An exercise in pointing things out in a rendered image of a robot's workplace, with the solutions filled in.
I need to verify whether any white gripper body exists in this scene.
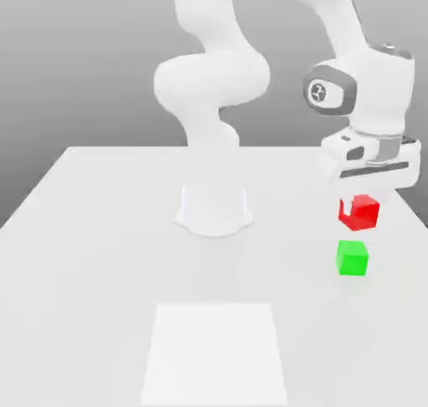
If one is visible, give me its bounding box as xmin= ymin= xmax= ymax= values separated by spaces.
xmin=329 ymin=138 xmax=422 ymax=191

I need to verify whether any small green cube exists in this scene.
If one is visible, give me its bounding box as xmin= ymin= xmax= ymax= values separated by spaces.
xmin=336 ymin=240 xmax=369 ymax=277

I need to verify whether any small red cube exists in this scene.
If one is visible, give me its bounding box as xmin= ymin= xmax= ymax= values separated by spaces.
xmin=338 ymin=193 xmax=381 ymax=232

